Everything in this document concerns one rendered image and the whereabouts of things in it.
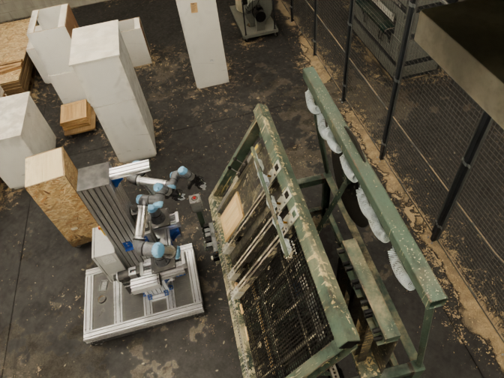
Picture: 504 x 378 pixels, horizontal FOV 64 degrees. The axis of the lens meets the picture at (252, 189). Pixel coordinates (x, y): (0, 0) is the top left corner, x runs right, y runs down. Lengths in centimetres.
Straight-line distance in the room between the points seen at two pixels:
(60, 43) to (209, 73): 236
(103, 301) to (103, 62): 279
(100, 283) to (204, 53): 402
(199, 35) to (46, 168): 332
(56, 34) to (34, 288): 377
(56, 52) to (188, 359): 507
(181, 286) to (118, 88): 263
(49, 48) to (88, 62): 200
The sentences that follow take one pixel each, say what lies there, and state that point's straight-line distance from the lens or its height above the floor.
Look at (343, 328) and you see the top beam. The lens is 246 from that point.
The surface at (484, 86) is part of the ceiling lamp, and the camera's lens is 78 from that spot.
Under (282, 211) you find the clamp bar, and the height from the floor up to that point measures 175.
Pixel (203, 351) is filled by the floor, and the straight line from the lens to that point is 455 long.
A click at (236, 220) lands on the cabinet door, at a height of 113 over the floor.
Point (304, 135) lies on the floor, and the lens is 624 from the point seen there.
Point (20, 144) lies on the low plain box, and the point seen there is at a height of 79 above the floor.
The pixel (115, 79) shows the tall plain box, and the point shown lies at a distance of 550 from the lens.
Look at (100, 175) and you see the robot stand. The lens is 333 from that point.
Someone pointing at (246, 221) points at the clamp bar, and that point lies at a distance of 356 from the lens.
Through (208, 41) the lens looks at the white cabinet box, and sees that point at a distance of 701.
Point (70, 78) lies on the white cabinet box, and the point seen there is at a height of 61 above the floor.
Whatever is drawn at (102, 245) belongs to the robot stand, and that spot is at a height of 123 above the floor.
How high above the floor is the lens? 422
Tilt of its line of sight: 50 degrees down
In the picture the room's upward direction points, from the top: 9 degrees counter-clockwise
